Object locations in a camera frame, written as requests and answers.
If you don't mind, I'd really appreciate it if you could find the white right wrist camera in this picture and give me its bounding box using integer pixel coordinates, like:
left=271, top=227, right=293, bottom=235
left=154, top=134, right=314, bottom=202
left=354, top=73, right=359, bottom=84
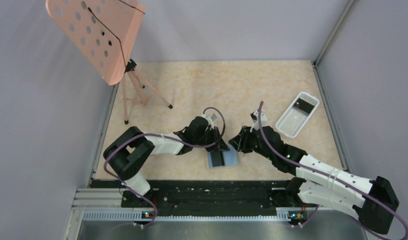
left=250, top=110, right=268, bottom=133

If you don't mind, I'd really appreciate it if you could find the pink perforated music stand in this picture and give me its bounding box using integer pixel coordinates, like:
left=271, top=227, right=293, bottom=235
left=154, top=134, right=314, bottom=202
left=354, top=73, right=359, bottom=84
left=45, top=0, right=173, bottom=124

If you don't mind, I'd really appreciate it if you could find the aluminium side rail left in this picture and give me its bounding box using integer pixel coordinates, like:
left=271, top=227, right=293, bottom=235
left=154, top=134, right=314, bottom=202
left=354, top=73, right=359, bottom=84
left=85, top=83, right=120, bottom=188

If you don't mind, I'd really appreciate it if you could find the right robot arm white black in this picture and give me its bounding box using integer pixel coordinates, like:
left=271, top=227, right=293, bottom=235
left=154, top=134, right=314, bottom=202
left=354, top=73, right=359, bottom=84
left=229, top=126, right=400, bottom=235

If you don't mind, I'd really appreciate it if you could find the white perforated plastic basket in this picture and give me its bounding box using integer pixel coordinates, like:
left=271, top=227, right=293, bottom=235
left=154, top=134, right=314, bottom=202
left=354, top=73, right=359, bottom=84
left=275, top=91, right=320, bottom=139

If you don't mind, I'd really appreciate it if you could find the beige card holder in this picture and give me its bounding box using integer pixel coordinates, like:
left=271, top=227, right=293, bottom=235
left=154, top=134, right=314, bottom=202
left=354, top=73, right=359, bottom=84
left=205, top=144, right=240, bottom=170

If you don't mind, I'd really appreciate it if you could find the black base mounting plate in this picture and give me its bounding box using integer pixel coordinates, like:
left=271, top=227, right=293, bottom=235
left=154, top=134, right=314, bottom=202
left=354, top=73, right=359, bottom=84
left=90, top=180, right=316, bottom=218

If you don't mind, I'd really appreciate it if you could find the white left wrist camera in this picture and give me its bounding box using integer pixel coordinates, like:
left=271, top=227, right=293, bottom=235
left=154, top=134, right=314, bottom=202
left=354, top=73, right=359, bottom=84
left=201, top=113, right=218, bottom=129

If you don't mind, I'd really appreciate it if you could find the aluminium corner post right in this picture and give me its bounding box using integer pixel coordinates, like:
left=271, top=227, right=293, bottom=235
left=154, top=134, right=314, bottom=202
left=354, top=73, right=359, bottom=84
left=313, top=0, right=359, bottom=68

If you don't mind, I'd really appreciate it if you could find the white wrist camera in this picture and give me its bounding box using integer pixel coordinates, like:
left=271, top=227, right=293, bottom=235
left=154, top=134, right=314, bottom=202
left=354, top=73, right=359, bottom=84
left=201, top=113, right=218, bottom=129
left=250, top=110, right=268, bottom=133

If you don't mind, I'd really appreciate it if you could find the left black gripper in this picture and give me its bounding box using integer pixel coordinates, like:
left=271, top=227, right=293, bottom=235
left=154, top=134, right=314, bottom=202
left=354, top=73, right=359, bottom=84
left=193, top=126, right=230, bottom=152

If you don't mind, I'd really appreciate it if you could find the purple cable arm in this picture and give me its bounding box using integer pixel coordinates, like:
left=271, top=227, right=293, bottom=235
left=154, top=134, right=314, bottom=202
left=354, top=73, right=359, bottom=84
left=103, top=106, right=226, bottom=229
left=256, top=100, right=408, bottom=240

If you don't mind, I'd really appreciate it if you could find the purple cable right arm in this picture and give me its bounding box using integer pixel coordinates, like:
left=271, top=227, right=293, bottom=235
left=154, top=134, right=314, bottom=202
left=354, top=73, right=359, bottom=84
left=256, top=100, right=408, bottom=240

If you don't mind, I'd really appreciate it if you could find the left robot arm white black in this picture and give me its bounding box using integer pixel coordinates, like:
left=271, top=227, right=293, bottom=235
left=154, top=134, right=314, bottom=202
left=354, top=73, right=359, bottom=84
left=103, top=115, right=230, bottom=207

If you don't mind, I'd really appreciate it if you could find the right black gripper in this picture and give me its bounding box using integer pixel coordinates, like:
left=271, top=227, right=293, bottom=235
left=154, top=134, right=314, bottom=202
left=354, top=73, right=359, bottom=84
left=229, top=125, right=275, bottom=161

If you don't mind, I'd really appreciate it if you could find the black item in basket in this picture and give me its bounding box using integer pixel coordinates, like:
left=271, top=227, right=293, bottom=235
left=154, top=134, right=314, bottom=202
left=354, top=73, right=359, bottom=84
left=293, top=98, right=315, bottom=116

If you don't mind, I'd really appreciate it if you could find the aluminium frame rail front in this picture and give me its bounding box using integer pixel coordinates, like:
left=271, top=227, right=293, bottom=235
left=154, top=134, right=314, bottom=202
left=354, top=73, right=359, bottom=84
left=71, top=188, right=371, bottom=229

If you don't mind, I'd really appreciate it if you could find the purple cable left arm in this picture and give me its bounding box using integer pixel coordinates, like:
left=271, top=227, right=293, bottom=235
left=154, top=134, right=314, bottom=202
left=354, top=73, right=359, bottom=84
left=103, top=106, right=226, bottom=229

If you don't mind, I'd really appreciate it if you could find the black cable on stand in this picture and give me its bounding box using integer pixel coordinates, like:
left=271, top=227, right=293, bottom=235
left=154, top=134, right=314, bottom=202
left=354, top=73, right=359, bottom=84
left=87, top=0, right=146, bottom=67

